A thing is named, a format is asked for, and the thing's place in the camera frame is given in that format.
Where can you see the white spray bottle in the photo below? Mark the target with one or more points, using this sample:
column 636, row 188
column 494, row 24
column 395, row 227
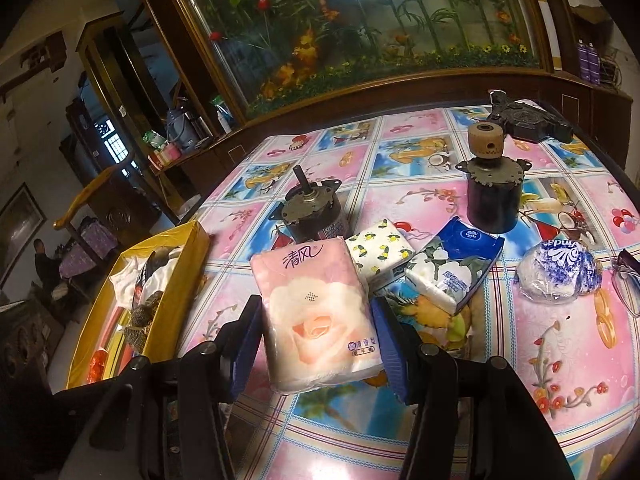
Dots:
column 222, row 120

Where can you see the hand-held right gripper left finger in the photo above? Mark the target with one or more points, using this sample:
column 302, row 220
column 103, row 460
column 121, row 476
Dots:
column 245, row 345

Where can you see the table with purple cloth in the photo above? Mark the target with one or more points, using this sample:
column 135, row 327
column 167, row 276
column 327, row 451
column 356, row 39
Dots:
column 85, row 250

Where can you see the black gear device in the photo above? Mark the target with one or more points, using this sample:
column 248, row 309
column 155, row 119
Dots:
column 530, row 117

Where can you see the lemon print tissue pack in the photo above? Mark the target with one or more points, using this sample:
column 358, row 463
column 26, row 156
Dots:
column 380, row 250

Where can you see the pink cup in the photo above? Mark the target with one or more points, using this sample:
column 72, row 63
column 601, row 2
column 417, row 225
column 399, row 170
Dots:
column 170, row 154

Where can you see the wooden partition cabinet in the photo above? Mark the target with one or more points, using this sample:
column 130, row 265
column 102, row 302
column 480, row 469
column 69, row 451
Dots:
column 300, row 117

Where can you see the pink tissue pack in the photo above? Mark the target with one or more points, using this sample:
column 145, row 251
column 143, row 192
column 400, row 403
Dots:
column 310, row 310

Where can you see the grey motor with shaft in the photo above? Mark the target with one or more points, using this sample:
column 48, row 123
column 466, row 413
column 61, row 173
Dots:
column 312, row 215

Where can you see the coloured sponge pack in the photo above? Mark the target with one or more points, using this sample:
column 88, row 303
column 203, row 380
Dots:
column 117, row 332

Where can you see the wooden chair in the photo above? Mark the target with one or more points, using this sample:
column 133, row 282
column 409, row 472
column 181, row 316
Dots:
column 82, row 200

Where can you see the purple bottle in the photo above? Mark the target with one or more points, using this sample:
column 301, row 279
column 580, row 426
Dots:
column 595, row 64
column 583, row 60

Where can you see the blue tissue pack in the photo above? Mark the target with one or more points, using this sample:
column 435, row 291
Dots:
column 460, row 255

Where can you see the framed wall picture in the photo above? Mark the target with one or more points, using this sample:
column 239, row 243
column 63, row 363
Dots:
column 20, row 225

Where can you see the yellow taped cardboard box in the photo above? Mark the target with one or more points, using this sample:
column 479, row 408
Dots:
column 185, row 270

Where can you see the blue patterned tissue roll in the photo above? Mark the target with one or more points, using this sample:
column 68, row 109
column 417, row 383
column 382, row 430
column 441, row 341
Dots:
column 557, row 270

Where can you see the red and white carton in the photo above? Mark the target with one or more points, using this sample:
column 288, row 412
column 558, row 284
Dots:
column 155, row 161

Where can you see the grey-blue thermos jug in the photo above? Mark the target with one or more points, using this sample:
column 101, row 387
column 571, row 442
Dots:
column 179, row 132

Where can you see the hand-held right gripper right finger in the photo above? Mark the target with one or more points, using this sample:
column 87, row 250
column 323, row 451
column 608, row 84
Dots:
column 392, row 355

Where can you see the metal scouring pad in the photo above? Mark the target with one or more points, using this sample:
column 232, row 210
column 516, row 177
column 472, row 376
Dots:
column 145, row 317

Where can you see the white mesh cloth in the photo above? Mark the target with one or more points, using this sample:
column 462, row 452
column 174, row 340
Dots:
column 125, row 275

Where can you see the artificial flower glass display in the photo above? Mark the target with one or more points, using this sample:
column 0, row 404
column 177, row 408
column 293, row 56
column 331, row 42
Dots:
column 360, row 25

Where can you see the orange plastic bag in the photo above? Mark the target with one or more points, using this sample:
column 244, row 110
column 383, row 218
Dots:
column 97, row 365

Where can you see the black plastic packet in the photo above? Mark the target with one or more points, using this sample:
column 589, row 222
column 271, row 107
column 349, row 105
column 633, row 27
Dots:
column 152, row 270

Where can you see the black motor with tan pulley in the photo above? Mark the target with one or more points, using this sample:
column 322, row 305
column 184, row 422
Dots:
column 492, row 195

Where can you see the printed tablecloth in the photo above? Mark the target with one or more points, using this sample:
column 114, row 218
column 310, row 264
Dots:
column 525, row 385

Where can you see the green packet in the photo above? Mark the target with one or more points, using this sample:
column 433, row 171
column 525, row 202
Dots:
column 218, row 102

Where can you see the window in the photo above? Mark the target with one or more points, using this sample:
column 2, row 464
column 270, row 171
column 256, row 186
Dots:
column 115, row 145

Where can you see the eyeglasses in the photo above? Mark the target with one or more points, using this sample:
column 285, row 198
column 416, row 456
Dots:
column 627, row 270

